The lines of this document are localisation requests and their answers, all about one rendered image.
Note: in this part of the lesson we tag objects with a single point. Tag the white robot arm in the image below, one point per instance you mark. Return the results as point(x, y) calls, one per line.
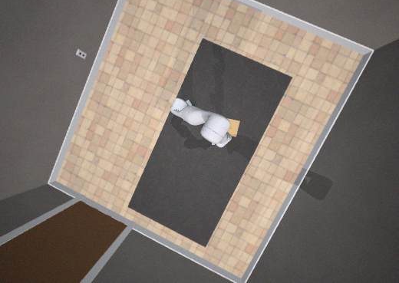
point(214, 130)

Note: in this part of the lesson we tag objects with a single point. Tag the tan square mat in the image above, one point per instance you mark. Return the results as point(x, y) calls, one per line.
point(234, 127)

